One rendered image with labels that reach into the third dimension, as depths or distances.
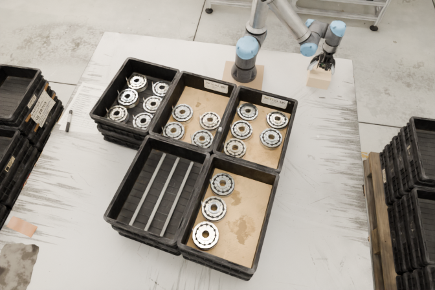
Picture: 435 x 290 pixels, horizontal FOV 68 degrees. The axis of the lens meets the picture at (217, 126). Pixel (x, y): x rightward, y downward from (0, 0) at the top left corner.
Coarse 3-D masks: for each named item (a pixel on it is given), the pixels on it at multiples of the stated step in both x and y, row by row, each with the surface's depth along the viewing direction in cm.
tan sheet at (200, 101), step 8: (192, 88) 168; (184, 96) 165; (192, 96) 165; (200, 96) 165; (208, 96) 165; (216, 96) 165; (224, 96) 165; (192, 104) 162; (200, 104) 162; (208, 104) 162; (216, 104) 162; (224, 104) 162; (200, 112) 160; (216, 112) 160; (168, 120) 157; (192, 120) 157; (184, 128) 154; (192, 128) 154; (200, 128) 154; (184, 136) 152
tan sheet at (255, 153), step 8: (240, 104) 162; (264, 112) 160; (256, 120) 157; (264, 120) 157; (288, 120) 157; (256, 128) 154; (264, 128) 154; (256, 136) 152; (224, 144) 149; (248, 144) 150; (256, 144) 150; (248, 152) 147; (256, 152) 147; (264, 152) 147; (272, 152) 147; (280, 152) 147; (248, 160) 145; (256, 160) 145; (264, 160) 145; (272, 160) 145
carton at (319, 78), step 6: (312, 72) 181; (318, 72) 181; (324, 72) 182; (330, 72) 182; (312, 78) 180; (318, 78) 179; (324, 78) 179; (330, 78) 179; (306, 84) 185; (312, 84) 184; (318, 84) 182; (324, 84) 181
